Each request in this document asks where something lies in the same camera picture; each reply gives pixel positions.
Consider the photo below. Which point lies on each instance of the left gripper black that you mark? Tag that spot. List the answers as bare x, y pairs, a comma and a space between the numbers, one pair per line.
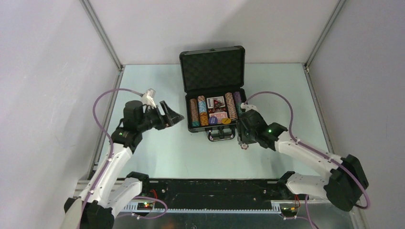
161, 114

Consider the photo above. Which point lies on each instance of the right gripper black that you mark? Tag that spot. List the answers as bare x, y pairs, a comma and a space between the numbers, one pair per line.
246, 127

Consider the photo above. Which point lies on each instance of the yellow round button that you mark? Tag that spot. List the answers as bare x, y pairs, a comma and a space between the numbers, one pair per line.
226, 121

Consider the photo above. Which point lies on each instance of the red playing card deck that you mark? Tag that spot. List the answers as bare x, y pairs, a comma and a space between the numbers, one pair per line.
219, 115

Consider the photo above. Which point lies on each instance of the blue small blind button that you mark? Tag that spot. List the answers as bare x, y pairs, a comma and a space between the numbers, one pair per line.
213, 120

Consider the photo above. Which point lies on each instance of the black triangular all-in marker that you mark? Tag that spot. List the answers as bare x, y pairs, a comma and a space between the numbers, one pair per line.
217, 103

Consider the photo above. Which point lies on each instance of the blue playing card deck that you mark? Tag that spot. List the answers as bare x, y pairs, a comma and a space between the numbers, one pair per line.
208, 101

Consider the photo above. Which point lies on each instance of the black poker set case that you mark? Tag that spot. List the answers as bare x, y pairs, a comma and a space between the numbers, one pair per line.
212, 73

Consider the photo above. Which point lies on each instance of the poker chip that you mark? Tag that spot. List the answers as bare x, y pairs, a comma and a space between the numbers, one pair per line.
244, 146

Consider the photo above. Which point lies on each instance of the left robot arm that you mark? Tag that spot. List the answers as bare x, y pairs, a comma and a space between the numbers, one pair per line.
98, 205

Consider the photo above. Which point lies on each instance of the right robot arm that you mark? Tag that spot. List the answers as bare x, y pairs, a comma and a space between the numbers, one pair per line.
341, 180

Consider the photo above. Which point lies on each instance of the brown teal chip stack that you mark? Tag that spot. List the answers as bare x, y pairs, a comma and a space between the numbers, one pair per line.
194, 113

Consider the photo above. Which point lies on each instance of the pink brown chip stack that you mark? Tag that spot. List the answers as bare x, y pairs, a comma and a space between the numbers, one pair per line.
231, 106

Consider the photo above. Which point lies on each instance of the orange blue chip stack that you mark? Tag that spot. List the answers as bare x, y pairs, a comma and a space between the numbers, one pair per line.
202, 110

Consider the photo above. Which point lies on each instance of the purple chip stack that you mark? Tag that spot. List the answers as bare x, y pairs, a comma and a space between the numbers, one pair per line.
237, 98

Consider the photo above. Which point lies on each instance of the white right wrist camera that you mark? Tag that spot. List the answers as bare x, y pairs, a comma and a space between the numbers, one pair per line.
247, 107

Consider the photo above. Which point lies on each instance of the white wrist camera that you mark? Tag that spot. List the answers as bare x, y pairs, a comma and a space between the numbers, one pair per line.
247, 107
148, 98

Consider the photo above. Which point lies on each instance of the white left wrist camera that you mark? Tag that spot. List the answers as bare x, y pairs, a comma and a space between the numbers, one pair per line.
148, 98

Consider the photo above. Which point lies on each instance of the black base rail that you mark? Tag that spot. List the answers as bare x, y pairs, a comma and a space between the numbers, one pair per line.
214, 194

